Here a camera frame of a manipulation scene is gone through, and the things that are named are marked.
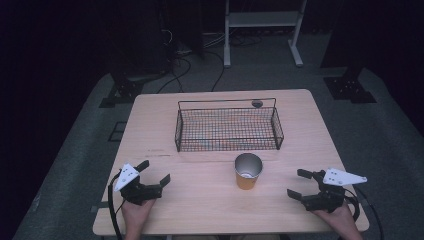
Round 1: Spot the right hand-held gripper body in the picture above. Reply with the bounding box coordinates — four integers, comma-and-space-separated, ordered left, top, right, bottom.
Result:
300, 167, 369, 214

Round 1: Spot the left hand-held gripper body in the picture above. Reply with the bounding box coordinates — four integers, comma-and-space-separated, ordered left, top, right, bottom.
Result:
113, 162, 164, 206

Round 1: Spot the person's right hand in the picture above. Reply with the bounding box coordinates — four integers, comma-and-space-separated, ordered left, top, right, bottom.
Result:
312, 202, 358, 235

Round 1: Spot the person's left hand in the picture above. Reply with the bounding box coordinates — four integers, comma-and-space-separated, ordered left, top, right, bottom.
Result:
121, 198, 157, 235

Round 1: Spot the orange paper cup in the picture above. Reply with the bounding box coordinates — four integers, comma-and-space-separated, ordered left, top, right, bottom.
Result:
233, 152, 264, 191

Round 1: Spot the black stand base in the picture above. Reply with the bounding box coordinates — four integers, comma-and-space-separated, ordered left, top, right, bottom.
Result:
322, 64, 378, 105
98, 68, 145, 109

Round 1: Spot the white metal stand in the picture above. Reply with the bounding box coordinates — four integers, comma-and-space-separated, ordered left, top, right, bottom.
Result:
223, 0, 308, 69

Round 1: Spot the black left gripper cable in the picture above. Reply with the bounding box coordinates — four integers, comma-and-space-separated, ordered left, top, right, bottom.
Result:
107, 169, 125, 240

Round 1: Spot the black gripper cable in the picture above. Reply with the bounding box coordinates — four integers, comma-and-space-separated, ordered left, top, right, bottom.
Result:
107, 169, 125, 240
343, 187, 385, 240

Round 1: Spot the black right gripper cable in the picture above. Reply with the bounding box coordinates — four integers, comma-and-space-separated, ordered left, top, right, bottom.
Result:
343, 187, 385, 240

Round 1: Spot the black wire basket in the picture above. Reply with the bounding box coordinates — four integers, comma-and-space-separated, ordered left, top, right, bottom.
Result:
174, 97, 286, 153

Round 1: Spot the black floor cable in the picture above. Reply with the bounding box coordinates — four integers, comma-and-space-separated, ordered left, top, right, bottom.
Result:
203, 49, 226, 93
156, 55, 193, 95

